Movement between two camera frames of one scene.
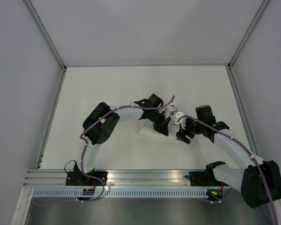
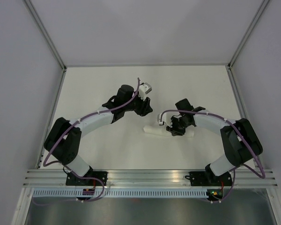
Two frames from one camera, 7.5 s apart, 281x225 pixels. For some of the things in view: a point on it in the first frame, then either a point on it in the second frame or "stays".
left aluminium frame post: (40, 25) stays
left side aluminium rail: (51, 119) stays
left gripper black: (162, 127) → (145, 108)
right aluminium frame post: (250, 28) stays
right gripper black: (181, 135) → (174, 131)
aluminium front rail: (56, 178) stays
